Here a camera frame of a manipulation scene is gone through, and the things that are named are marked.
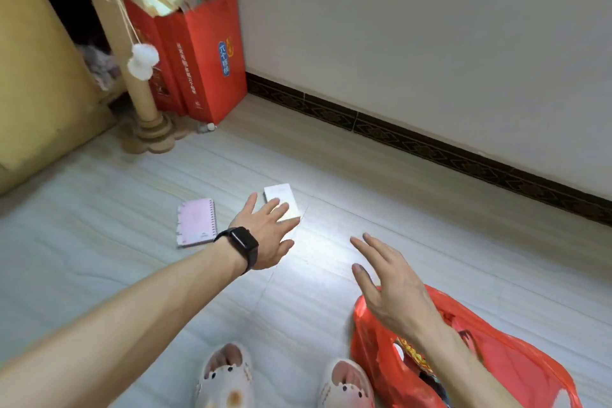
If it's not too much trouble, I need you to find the person's right white slipper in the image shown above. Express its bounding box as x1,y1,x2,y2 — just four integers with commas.
317,358,376,408

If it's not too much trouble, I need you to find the person's white slipper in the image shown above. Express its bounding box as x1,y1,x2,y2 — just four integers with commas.
317,358,376,408
193,342,254,408

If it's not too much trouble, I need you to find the black smartwatch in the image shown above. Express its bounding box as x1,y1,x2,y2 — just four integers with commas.
213,226,260,276

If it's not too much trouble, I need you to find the white pom-pom toy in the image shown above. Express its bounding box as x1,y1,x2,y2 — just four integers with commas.
126,43,160,80

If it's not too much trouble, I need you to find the pink spiral notebook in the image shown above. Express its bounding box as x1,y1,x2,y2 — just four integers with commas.
176,198,219,248

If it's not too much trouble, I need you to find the person's left white slipper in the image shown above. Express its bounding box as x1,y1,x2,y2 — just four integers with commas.
193,342,254,408

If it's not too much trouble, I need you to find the yellow wooden cabinet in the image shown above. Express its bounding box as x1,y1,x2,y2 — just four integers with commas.
0,0,119,197

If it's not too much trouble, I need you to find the narrow red carton box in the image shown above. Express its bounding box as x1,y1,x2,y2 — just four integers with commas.
120,0,188,118

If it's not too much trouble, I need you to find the grey cloth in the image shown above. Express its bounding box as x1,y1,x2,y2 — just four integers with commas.
77,41,124,92

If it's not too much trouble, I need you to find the large red carton box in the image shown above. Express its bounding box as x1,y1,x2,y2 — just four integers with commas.
168,0,248,126

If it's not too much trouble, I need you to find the person's left hand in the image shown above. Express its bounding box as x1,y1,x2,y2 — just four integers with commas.
229,192,301,271

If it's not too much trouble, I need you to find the cardboard cat scratching post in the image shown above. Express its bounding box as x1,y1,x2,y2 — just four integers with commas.
67,0,188,155

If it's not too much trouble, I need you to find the person's right hand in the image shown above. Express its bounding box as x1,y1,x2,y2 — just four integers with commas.
350,232,448,342

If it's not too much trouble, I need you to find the person's left forearm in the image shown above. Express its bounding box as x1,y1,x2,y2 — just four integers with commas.
0,243,247,408

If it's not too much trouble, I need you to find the colourful packet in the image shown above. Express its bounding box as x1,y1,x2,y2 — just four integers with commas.
394,336,450,408

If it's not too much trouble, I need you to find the person's right forearm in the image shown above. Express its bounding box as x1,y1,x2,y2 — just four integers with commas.
415,321,523,408

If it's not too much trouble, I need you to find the red plastic bag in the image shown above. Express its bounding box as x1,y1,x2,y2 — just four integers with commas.
350,284,584,408

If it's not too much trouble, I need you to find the white rectangular box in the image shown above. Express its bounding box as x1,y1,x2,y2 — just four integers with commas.
263,183,302,223

